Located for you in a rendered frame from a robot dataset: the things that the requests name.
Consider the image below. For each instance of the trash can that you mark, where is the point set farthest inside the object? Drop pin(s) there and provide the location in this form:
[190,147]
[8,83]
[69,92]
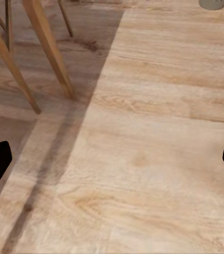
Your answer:
[212,5]

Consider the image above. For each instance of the straight chair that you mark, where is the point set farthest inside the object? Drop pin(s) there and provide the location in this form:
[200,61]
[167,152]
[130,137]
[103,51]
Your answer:
[7,54]

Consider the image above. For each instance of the breakfast table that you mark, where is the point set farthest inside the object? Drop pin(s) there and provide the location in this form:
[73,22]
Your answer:
[38,19]

